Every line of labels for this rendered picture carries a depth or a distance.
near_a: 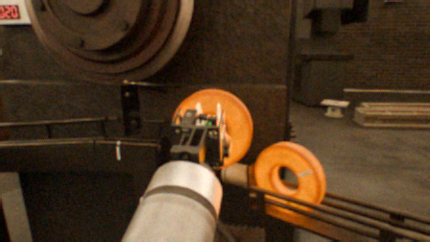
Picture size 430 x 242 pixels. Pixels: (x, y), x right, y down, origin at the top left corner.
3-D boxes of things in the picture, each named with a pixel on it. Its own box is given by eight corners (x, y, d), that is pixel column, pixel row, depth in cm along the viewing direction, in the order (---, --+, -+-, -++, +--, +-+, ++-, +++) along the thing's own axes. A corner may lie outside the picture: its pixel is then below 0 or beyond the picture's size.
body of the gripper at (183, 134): (226, 108, 42) (215, 156, 32) (226, 152, 47) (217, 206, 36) (179, 106, 43) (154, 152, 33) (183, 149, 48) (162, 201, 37)
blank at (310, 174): (280, 214, 64) (274, 221, 62) (252, 155, 67) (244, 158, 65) (340, 201, 53) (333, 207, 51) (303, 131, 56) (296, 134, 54)
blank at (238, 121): (171, 93, 55) (165, 96, 52) (248, 84, 52) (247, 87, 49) (182, 164, 58) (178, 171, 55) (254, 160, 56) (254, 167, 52)
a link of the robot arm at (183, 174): (218, 241, 33) (143, 232, 34) (223, 210, 37) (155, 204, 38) (216, 188, 28) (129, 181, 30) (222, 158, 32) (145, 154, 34)
